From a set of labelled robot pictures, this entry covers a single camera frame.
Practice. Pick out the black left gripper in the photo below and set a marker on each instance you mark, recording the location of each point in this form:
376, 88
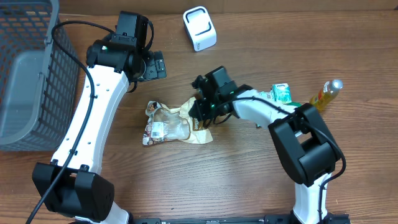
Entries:
155, 68

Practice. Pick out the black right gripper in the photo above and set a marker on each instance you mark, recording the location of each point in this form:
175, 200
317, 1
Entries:
201, 106

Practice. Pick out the brown Panera snack bag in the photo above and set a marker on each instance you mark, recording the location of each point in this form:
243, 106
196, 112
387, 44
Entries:
179, 125

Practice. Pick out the teal wipes packet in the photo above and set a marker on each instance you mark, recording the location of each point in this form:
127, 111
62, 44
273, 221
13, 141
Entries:
269, 95

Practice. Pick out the small brown snack packet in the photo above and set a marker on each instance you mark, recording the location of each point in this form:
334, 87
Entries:
154, 130

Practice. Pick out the green white tissue pack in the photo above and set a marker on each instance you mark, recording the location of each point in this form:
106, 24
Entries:
281, 93

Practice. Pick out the green lid glass jar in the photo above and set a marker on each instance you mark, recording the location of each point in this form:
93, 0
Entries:
295, 104

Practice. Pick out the yellow drink bottle silver cap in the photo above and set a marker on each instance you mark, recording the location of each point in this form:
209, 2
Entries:
326, 94

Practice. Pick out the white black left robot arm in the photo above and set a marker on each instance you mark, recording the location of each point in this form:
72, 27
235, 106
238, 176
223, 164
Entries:
71, 183

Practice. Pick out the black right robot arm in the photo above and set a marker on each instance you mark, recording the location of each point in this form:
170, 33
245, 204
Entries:
305, 146

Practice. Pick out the white black barcode scanner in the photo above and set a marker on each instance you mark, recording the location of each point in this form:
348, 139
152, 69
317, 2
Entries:
200, 28

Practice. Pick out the grey plastic mesh basket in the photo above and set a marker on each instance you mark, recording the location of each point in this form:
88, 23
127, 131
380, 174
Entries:
38, 80

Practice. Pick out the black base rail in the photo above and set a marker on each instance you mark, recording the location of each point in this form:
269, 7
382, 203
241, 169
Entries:
217, 221

